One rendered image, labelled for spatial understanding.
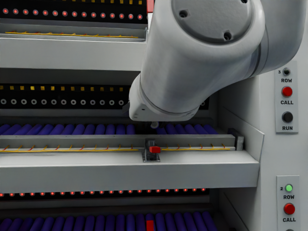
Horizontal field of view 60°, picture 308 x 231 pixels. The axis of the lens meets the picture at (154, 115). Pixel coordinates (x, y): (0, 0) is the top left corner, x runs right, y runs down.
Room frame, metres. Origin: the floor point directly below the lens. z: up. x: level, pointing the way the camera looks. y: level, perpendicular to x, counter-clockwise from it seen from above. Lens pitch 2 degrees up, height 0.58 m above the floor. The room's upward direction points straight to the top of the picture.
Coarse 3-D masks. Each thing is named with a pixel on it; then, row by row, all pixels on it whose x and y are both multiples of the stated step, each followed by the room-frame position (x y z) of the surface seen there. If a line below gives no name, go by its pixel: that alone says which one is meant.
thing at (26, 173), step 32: (224, 128) 0.59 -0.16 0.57; (0, 160) 0.42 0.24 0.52; (32, 160) 0.42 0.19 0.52; (64, 160) 0.43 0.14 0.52; (96, 160) 0.43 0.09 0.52; (128, 160) 0.43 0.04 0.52; (160, 160) 0.44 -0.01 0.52; (192, 160) 0.44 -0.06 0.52; (224, 160) 0.45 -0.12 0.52; (256, 160) 0.45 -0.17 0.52; (0, 192) 0.41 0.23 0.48; (32, 192) 0.42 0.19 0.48
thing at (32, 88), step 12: (0, 84) 0.55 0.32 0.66; (12, 84) 0.55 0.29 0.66; (24, 84) 0.55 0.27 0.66; (36, 84) 0.56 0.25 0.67; (48, 84) 0.56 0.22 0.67; (60, 84) 0.56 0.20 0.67; (72, 84) 0.57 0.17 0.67; (84, 84) 0.57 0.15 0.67; (0, 96) 0.56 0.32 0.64; (12, 96) 0.56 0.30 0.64; (24, 96) 0.56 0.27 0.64; (36, 96) 0.56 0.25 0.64; (48, 96) 0.57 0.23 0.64; (60, 96) 0.57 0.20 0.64; (72, 96) 0.57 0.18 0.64; (84, 96) 0.58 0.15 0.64; (96, 96) 0.58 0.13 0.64; (108, 96) 0.58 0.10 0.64; (120, 96) 0.58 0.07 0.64; (12, 108) 0.57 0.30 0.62; (24, 108) 0.57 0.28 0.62; (36, 108) 0.57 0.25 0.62; (48, 108) 0.58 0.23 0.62; (60, 108) 0.58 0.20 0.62; (72, 108) 0.58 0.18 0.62; (84, 108) 0.58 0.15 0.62; (96, 108) 0.59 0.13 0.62; (108, 108) 0.59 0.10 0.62; (120, 108) 0.59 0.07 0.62; (204, 108) 0.61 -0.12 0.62
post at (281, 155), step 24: (240, 96) 0.52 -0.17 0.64; (264, 96) 0.44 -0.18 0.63; (264, 120) 0.44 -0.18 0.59; (264, 144) 0.44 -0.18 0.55; (288, 144) 0.45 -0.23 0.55; (264, 168) 0.44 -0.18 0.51; (288, 168) 0.45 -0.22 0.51; (240, 192) 0.52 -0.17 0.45; (264, 192) 0.44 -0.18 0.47; (240, 216) 0.52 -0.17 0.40; (264, 216) 0.44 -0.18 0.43
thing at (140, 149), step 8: (0, 152) 0.44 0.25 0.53; (8, 152) 0.44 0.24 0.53; (16, 152) 0.45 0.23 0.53; (24, 152) 0.45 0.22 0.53; (32, 152) 0.45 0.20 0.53; (40, 152) 0.45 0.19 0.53; (48, 152) 0.45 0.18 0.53; (56, 152) 0.45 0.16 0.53; (64, 152) 0.45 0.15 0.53; (72, 152) 0.46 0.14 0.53; (80, 152) 0.46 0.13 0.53
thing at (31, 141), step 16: (0, 144) 0.45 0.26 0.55; (16, 144) 0.45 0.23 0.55; (32, 144) 0.45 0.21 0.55; (48, 144) 0.45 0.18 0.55; (64, 144) 0.46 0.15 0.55; (80, 144) 0.46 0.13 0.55; (96, 144) 0.46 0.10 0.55; (112, 144) 0.47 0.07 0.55; (128, 144) 0.47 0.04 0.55; (160, 144) 0.48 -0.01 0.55; (176, 144) 0.48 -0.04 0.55; (192, 144) 0.48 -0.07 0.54; (208, 144) 0.48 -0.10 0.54; (224, 144) 0.49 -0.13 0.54
